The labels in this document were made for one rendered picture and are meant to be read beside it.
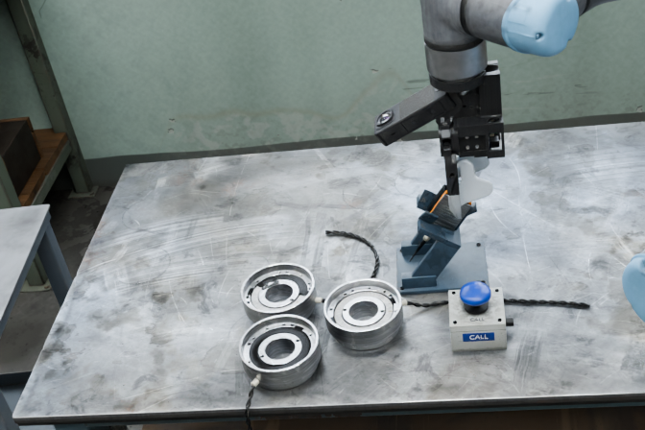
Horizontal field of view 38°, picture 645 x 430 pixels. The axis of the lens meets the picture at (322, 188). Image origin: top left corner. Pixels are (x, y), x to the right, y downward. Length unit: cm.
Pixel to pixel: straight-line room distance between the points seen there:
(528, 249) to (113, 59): 188
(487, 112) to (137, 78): 194
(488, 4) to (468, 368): 46
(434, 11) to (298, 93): 184
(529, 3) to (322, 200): 62
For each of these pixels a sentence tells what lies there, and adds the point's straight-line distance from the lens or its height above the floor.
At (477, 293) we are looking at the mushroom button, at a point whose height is 87.
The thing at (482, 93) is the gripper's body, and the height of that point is 109.
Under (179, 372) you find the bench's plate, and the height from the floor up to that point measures 80.
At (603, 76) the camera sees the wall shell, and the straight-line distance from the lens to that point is 295.
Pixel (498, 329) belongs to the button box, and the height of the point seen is 84.
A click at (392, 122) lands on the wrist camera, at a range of 122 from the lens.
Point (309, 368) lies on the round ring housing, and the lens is 123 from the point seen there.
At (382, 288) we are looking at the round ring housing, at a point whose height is 83.
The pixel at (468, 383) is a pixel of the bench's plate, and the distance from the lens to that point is 121.
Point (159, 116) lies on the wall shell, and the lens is 308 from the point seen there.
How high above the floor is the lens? 169
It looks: 34 degrees down
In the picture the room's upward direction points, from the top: 11 degrees counter-clockwise
